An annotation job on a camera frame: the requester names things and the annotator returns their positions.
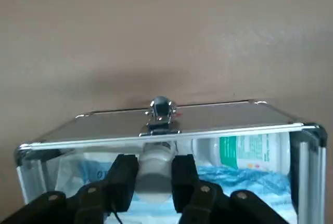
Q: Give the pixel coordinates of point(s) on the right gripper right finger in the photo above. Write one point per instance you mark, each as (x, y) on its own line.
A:
(200, 203)

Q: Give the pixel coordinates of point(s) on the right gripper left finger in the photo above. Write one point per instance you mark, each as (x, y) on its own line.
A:
(91, 203)

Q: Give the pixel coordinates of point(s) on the small white medicine bottle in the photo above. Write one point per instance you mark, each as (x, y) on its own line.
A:
(154, 172)

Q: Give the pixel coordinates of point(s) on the aluminium medical kit case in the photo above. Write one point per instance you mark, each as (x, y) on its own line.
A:
(208, 120)

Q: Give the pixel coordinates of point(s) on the clear packet blue print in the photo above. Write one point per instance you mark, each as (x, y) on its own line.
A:
(72, 172)

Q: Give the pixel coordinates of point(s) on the blue face mask packet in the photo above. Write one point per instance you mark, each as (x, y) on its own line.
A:
(234, 185)

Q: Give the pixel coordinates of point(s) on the white bottle green label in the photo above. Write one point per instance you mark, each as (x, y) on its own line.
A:
(260, 156)

